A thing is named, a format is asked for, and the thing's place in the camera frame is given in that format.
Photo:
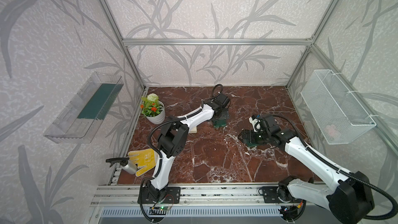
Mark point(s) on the white wire mesh basket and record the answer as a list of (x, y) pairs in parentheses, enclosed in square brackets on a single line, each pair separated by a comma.
[(331, 102)]

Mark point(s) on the pink object in basket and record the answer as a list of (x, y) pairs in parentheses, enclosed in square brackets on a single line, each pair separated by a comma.
[(332, 131)]

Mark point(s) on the clear plastic wall tray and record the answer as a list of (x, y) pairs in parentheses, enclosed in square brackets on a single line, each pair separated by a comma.
[(79, 122)]

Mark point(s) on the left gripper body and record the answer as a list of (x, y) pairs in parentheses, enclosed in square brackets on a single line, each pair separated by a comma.
[(223, 115)]

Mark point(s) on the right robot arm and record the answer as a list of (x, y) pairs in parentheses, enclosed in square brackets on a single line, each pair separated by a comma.
[(348, 196)]

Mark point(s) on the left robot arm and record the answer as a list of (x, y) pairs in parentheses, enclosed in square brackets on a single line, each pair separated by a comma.
[(166, 142)]

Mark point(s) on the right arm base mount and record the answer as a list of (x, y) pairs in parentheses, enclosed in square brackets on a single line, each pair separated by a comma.
[(276, 194)]

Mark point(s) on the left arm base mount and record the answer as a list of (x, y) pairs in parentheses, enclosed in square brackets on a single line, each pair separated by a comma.
[(169, 195)]

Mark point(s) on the yellow paper tag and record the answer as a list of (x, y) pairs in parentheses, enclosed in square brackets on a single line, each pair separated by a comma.
[(145, 160)]

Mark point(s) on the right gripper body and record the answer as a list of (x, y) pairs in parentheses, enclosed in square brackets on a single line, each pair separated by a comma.
[(267, 134)]

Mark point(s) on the green jewelry box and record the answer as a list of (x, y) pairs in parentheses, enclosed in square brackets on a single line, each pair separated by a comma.
[(220, 122), (249, 142)]

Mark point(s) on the potted flower plant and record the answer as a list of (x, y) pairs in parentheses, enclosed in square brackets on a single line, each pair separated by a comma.
[(153, 109)]

